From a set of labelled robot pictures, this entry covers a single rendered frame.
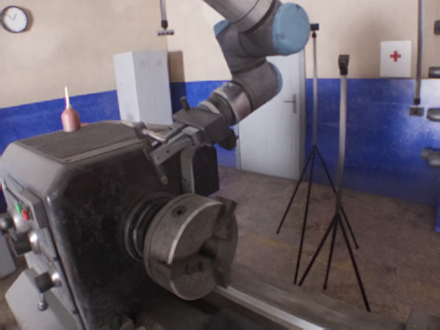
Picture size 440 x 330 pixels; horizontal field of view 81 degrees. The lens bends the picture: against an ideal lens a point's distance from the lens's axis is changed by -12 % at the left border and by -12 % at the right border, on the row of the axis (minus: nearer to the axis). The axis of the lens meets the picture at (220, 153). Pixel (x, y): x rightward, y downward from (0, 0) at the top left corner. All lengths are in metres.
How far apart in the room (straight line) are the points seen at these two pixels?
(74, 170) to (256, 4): 0.50
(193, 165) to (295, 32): 0.47
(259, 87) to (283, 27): 0.19
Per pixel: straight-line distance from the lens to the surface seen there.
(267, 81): 0.68
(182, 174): 0.87
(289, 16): 0.53
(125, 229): 0.79
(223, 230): 0.70
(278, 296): 0.97
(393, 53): 3.33
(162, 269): 0.65
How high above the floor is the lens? 1.51
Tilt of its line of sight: 16 degrees down
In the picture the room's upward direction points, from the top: 4 degrees counter-clockwise
